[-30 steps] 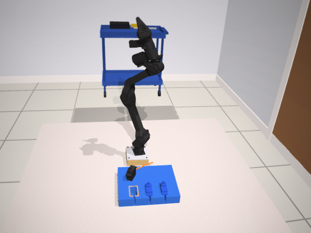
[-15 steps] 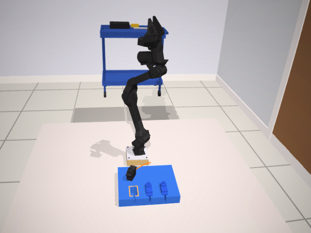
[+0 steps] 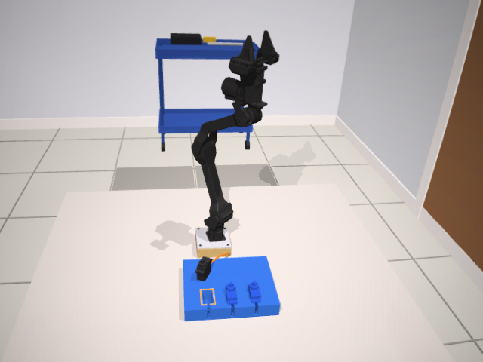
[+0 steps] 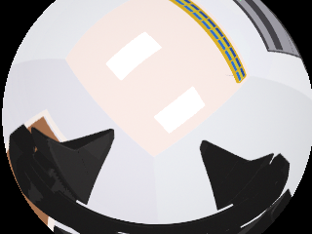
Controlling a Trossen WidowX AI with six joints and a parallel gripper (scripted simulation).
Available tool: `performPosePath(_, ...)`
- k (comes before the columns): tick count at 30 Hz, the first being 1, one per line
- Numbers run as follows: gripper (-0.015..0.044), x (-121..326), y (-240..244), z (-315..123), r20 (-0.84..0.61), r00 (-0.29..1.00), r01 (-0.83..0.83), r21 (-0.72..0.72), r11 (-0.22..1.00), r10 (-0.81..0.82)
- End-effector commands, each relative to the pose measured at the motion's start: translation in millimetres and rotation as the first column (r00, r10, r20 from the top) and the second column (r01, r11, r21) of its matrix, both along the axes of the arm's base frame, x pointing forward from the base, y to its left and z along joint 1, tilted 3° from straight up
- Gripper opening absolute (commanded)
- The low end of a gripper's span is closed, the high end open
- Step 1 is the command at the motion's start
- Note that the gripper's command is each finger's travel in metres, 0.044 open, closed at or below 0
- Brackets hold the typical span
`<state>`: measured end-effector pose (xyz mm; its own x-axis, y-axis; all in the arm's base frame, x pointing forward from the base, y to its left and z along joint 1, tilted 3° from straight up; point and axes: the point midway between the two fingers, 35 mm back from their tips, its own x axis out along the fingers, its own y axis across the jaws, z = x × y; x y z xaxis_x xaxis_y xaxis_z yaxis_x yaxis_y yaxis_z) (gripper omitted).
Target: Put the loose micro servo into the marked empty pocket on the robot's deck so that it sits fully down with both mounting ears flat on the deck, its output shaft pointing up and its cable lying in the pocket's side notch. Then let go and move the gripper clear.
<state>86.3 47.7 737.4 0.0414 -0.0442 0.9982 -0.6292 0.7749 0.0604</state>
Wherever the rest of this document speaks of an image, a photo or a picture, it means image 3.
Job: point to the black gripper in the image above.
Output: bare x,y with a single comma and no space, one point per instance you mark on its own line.
253,69

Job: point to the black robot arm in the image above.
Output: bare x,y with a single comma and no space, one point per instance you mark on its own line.
204,148

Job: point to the blue rectangular deck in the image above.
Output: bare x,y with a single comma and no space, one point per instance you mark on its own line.
235,288

